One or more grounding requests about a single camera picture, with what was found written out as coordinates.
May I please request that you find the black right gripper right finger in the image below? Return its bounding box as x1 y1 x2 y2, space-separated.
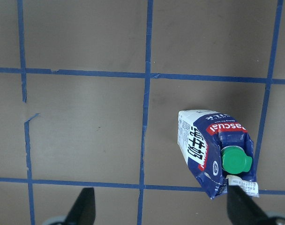
227 186 270 225

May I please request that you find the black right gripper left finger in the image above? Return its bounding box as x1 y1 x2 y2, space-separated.
65 187 96 225

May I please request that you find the blue white milk carton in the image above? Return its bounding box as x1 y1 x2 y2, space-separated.
177 110 259 199

